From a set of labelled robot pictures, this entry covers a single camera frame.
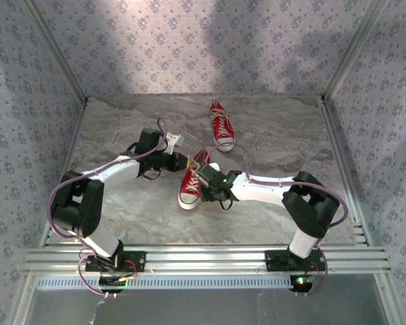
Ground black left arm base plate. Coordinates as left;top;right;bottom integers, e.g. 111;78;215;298
84;250;147;274

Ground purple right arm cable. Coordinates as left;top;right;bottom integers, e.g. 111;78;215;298
204;142;349;297

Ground grey sheet metal panel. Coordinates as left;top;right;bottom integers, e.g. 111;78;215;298
23;287;390;325

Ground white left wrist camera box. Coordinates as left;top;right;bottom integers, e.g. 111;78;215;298
164;132;185;155

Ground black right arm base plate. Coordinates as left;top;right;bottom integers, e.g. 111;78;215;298
264;249;328;272

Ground white dangling string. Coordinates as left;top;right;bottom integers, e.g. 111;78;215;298
87;297;105;325

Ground aluminium frame post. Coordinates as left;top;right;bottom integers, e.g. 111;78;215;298
323;0;392;101
22;0;89;104

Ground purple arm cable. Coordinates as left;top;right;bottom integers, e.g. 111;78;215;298
204;142;349;297
47;116;170;299

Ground red power wire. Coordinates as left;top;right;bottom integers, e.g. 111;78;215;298
123;259;139;279
302;259;321;275

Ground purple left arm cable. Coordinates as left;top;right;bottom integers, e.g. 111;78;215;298
47;116;170;299

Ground white slotted cable duct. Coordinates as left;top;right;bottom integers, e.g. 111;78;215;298
35;274;294;291

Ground red canvas sneaker white laces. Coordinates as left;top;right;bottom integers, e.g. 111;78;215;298
177;148;211;209
208;100;237;153

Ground aluminium side rail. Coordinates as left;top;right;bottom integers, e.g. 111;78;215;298
319;94;373;246
40;97;89;247

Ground aluminium mounting rail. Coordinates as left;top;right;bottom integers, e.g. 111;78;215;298
20;244;393;276

